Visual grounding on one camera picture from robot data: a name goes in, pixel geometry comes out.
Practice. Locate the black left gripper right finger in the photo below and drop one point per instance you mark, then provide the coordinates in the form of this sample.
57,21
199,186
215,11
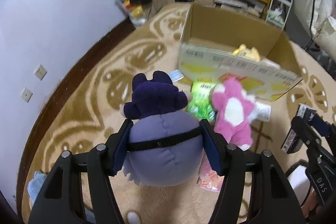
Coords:
272,198

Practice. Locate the pink plastic bag package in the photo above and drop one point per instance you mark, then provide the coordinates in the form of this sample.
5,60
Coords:
208,179

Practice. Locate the wall socket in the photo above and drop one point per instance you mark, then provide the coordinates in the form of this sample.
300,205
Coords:
40,72
26,94

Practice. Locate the purple round plush doll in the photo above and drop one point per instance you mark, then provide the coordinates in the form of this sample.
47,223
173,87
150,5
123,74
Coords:
165,145

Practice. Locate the beige patterned carpet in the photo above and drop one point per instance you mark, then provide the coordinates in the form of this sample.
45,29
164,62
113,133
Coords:
92,113

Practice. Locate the black Face tissue pack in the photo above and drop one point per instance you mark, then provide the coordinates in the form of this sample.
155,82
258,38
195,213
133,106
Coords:
295,138

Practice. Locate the person's right hand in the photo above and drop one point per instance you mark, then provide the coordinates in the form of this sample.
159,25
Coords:
311,207

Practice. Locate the lower wall socket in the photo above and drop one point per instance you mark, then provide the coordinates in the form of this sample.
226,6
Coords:
26,94

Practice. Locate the clear snack bag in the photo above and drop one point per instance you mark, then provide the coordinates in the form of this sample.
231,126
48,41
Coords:
134,12

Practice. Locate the white paper tag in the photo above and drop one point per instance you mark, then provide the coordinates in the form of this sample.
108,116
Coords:
262,112

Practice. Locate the green tissue pack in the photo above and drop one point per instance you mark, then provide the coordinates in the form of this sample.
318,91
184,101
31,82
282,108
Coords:
201,106

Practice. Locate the yellow bear plush toy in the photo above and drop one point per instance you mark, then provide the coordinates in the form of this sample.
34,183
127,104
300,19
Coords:
247,53

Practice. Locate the stack of books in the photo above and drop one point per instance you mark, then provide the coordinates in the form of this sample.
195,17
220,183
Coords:
253,7

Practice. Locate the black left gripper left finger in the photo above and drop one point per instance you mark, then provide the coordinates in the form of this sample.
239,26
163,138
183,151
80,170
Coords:
61,199

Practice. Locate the upper wall socket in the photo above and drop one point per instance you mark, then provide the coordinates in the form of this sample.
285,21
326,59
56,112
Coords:
40,72

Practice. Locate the open cardboard box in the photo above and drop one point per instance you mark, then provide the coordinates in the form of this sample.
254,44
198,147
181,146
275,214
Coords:
209,37

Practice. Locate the white metal cart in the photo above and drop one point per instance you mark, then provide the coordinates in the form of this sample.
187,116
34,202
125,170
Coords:
278,12

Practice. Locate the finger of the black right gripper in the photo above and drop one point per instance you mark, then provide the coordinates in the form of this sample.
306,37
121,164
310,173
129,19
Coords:
304,132
324,129

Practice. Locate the pink bear plush toy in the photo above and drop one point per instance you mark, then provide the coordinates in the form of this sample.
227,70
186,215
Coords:
234,109

